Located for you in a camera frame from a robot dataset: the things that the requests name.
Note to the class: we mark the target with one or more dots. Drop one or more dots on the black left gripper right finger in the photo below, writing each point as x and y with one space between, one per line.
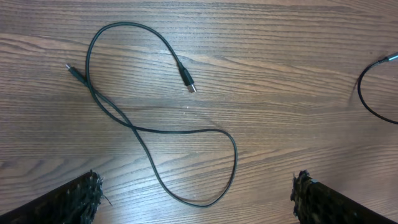
315 202

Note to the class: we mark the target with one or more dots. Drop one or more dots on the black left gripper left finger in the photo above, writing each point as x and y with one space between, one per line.
77 201

